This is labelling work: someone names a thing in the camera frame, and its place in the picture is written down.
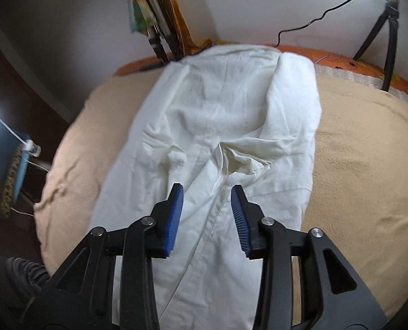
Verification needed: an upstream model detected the colourful knotted scarf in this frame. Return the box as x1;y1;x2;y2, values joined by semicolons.
113;0;156;37

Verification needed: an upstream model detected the orange bed sheet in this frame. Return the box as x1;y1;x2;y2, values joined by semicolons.
113;43;408;104

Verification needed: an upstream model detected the blue board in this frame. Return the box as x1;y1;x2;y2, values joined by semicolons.
0;132;31;203

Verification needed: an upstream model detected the leopard print cloth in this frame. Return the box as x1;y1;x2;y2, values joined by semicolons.
0;144;26;219

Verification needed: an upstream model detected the black mini tripod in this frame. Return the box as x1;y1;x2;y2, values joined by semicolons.
353;0;401;92

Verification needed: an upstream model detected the white long-sleeved shirt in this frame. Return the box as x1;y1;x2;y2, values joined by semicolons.
89;44;323;330

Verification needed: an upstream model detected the beige blanket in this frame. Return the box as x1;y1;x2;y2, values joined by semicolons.
34;62;408;327

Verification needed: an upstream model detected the black ring light cable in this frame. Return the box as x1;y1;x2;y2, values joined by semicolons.
276;0;375;48

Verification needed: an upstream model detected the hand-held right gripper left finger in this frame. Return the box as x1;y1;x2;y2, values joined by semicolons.
21;183;184;330

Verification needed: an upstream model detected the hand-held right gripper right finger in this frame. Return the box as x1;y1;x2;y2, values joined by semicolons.
230;185;388;330

